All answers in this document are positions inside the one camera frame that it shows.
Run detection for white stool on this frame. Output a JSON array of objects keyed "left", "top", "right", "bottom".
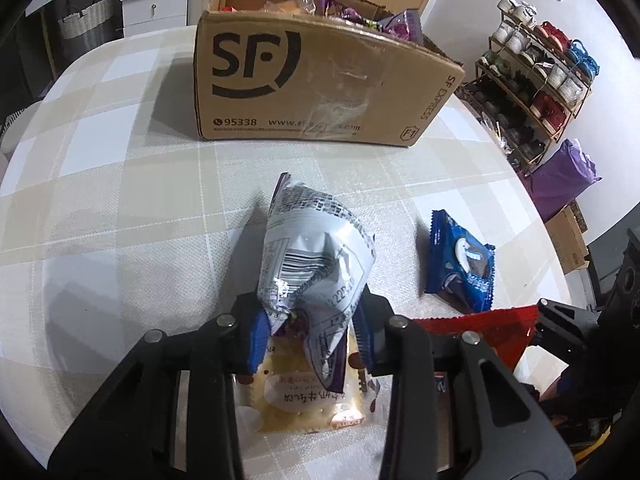
[{"left": 0, "top": 101, "right": 43, "bottom": 158}]

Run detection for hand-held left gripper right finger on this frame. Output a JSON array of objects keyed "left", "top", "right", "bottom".
[{"left": 352, "top": 285, "right": 576, "bottom": 480}]

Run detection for woven basket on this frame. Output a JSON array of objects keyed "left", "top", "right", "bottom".
[{"left": 56, "top": 0, "right": 115, "bottom": 41}]

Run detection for silver snack packet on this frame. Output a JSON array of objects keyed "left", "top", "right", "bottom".
[{"left": 256, "top": 172, "right": 377, "bottom": 395}]

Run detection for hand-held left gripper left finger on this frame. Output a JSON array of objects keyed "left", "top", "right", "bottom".
[{"left": 47, "top": 292, "right": 273, "bottom": 480}]

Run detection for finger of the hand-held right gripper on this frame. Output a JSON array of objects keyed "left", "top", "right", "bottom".
[
  {"left": 530, "top": 327, "right": 587, "bottom": 362},
  {"left": 536, "top": 298, "right": 602, "bottom": 333}
]

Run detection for blue cookie packet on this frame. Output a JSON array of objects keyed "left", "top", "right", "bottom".
[{"left": 425, "top": 209, "right": 497, "bottom": 313}]

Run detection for purple snack packet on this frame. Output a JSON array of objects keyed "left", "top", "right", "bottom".
[{"left": 378, "top": 9, "right": 423, "bottom": 43}]

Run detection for wooden shoe rack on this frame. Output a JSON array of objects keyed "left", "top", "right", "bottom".
[{"left": 462, "top": 15, "right": 593, "bottom": 166}]

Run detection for small cardboard box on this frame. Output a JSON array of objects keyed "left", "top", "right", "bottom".
[{"left": 544, "top": 202, "right": 591, "bottom": 275}]

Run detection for red chip bag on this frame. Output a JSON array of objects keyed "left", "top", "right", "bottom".
[{"left": 412, "top": 306, "right": 540, "bottom": 393}]

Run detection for purple bag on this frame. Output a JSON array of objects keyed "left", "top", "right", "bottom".
[{"left": 525, "top": 138, "right": 602, "bottom": 221}]

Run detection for clear cracker packet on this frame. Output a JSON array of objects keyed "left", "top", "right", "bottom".
[{"left": 235, "top": 330, "right": 381, "bottom": 435}]

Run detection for clear plastic bag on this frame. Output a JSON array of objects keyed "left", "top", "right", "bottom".
[{"left": 477, "top": 112, "right": 521, "bottom": 161}]

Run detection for large cardboard box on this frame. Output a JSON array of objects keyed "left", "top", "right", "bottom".
[{"left": 194, "top": 0, "right": 466, "bottom": 148}]

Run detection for rows of shoes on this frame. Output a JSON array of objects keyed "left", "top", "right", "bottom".
[{"left": 492, "top": 0, "right": 600, "bottom": 161}]

